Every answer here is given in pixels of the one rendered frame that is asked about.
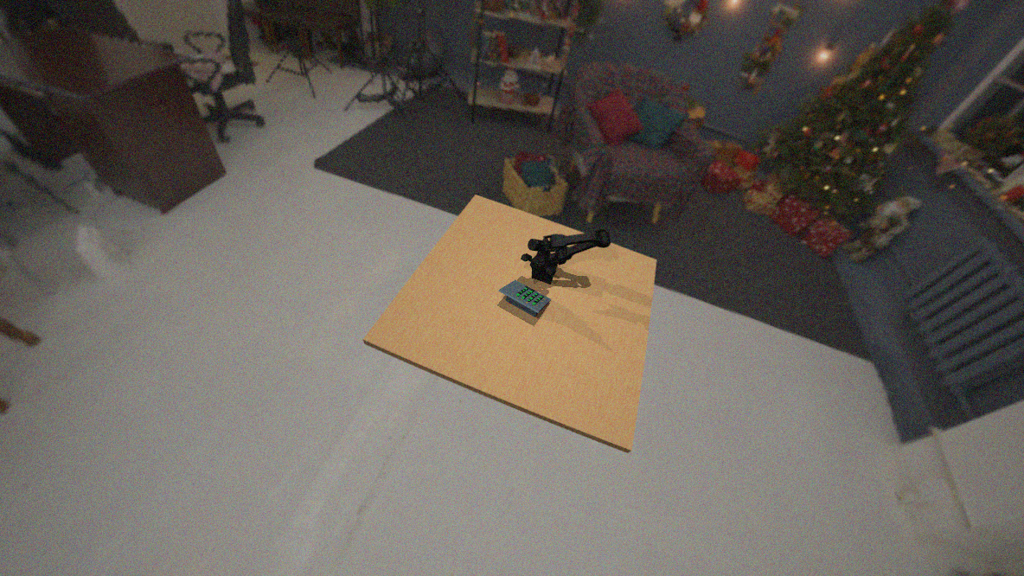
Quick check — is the blue-grey switch panel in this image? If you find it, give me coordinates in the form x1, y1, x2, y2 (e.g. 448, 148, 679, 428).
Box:
499, 280, 551, 317

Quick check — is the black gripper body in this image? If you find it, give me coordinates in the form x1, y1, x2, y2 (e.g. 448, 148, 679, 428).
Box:
521, 252, 556, 276

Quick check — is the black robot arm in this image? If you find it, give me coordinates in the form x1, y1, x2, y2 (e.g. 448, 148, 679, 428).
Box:
528, 229, 611, 269

